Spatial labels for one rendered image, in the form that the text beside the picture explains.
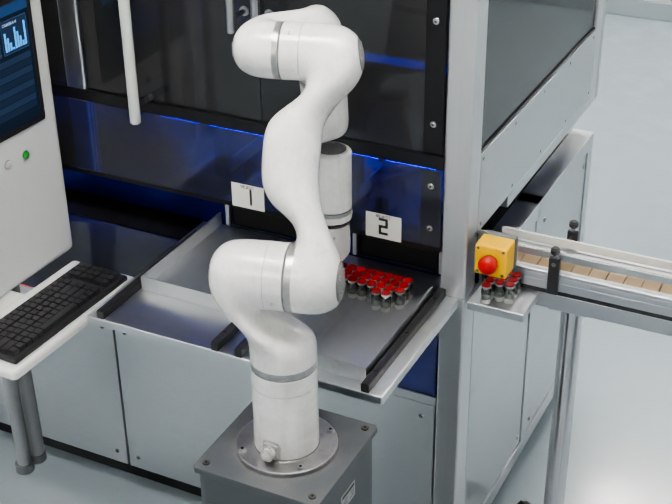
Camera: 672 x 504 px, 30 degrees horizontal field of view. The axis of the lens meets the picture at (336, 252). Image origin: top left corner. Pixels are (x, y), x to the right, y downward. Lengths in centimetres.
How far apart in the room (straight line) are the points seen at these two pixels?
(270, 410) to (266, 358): 11
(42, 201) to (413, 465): 108
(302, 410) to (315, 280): 28
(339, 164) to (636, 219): 268
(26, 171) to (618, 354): 210
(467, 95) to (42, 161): 104
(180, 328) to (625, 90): 396
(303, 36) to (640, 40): 493
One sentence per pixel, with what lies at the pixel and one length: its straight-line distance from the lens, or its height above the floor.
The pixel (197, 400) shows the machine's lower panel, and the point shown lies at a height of 39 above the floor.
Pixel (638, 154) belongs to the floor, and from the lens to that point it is 561.
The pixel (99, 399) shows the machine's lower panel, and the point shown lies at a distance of 351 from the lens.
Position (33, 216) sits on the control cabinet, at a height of 95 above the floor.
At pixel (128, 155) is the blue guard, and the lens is 303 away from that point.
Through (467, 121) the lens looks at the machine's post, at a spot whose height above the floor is 130.
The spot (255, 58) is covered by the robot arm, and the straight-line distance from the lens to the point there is 216.
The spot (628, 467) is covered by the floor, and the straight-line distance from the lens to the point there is 375.
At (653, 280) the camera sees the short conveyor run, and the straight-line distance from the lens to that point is 274.
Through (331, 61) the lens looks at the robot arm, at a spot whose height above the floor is 156.
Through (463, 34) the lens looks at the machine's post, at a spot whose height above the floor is 148.
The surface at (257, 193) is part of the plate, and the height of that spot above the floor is 103.
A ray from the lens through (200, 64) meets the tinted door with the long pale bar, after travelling 282.
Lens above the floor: 231
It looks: 29 degrees down
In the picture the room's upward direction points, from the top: 1 degrees counter-clockwise
